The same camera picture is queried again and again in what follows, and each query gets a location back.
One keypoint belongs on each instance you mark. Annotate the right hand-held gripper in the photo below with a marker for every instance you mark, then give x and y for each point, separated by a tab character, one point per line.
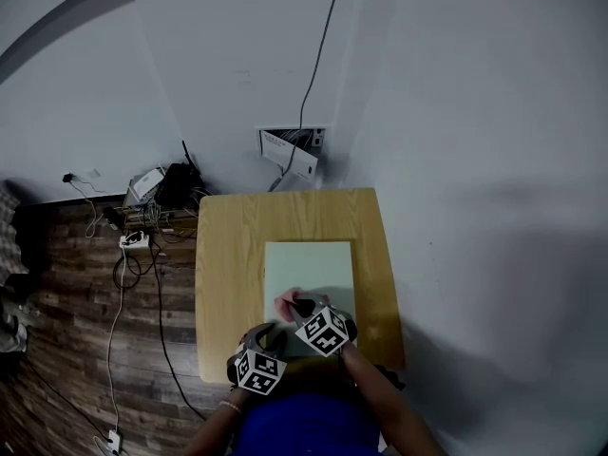
323	333

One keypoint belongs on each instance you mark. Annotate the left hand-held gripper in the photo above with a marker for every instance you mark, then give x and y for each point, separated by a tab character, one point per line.
259	371

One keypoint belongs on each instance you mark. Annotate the pink cloth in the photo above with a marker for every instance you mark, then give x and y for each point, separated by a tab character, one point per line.
285	304

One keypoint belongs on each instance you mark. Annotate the light green board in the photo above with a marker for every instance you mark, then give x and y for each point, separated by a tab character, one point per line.
309	264

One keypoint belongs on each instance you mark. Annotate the person's right forearm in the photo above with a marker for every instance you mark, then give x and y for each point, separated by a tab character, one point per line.
385	397

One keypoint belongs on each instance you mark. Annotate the person's left forearm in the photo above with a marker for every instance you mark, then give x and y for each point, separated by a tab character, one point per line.
209	432

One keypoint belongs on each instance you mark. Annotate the person's blue shirt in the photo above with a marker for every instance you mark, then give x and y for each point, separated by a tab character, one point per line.
304	425

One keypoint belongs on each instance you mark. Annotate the wooden crate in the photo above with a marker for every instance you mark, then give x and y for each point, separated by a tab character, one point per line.
183	223

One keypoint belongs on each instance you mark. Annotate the white network box cover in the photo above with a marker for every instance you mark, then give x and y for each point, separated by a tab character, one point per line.
285	155

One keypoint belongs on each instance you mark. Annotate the white power strip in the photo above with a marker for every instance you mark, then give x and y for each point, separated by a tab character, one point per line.
140	242

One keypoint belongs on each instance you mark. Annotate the black router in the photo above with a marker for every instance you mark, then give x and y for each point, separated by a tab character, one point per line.
176	183

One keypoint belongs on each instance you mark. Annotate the white floor plug adapter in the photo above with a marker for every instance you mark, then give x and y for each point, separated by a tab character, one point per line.
115	440

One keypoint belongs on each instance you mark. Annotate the white router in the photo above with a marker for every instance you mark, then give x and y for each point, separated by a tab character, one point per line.
147	182

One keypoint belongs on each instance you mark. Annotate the black power adapter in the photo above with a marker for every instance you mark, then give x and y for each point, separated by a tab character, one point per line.
111	216

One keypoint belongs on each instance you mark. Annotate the white wall socket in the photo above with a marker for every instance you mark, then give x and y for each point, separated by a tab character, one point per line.
94	174

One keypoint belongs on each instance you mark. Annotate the black wall plug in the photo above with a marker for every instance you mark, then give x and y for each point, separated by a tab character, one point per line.
67	177

